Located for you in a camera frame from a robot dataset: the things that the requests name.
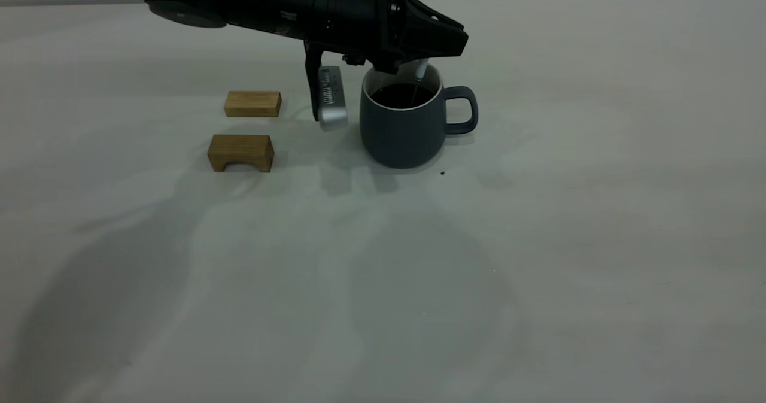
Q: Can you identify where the spoon with pale blue handle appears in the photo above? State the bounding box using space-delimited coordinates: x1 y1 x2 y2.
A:
411 59 430 107

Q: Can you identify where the arched wooden block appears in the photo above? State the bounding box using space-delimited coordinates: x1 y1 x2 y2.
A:
207 134 275 174

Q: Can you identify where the flat rectangular wooden block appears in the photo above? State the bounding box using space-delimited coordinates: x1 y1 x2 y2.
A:
224 91 282 118

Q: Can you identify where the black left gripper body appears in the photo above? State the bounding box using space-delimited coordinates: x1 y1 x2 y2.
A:
361 0 400 73

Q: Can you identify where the dark grey ceramic mug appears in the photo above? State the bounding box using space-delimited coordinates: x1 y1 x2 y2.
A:
359 62 479 169

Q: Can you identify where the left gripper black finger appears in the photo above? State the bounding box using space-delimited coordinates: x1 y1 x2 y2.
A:
398 19 469 65
392 0 469 40

